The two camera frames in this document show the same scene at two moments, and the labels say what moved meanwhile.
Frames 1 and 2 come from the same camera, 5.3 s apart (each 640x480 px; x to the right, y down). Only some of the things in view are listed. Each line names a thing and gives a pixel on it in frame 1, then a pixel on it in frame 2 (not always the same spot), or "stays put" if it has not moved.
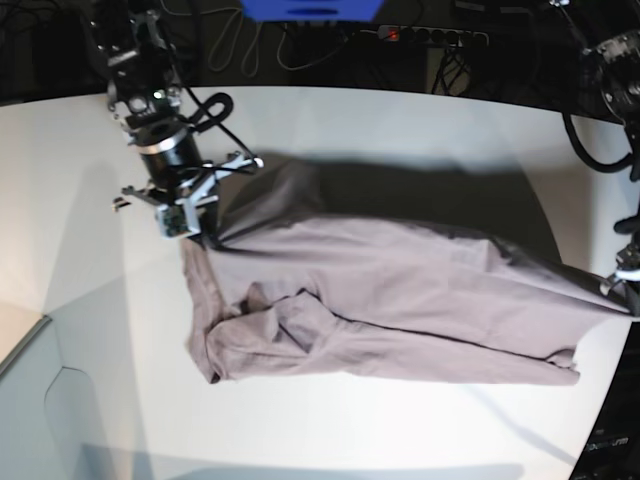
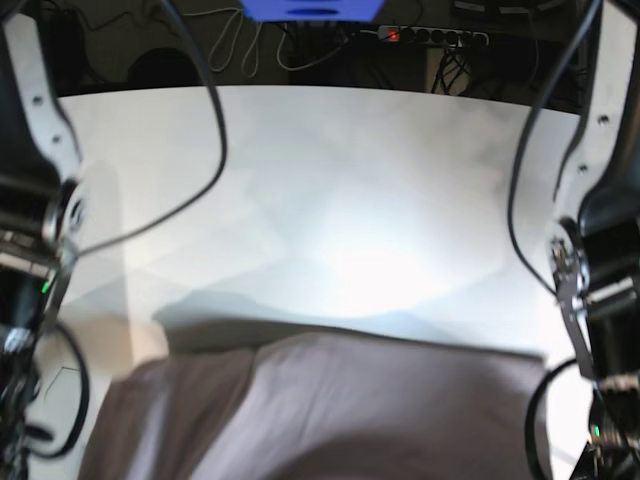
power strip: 431,35 stays put
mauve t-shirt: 396,266 to 338,406
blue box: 312,10 stays put
